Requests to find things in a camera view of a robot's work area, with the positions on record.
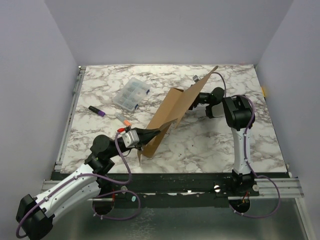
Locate brown cardboard box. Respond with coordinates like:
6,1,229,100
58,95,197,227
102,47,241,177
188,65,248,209
137,66,218,161

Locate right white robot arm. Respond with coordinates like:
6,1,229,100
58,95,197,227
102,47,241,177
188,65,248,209
188,87,255,196

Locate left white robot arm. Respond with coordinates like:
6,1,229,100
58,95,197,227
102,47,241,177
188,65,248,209
15,127,161,240

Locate clear plastic screw organizer box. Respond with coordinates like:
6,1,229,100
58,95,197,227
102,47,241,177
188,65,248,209
112,77,151,112

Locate orange capped marker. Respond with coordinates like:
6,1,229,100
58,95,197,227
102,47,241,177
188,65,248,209
114,112,131,127

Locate purple black highlighter marker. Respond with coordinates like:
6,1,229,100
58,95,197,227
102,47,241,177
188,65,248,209
88,105,106,117

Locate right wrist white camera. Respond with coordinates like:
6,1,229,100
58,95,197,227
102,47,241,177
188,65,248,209
192,75,200,83

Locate black metal base rail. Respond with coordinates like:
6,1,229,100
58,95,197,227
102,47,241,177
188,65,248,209
51,171,261,210

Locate aluminium side rail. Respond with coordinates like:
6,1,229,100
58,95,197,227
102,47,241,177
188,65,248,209
53,66,87,172

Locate aluminium front extrusion rail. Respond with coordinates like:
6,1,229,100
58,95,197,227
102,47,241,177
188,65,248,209
39,176,305,201

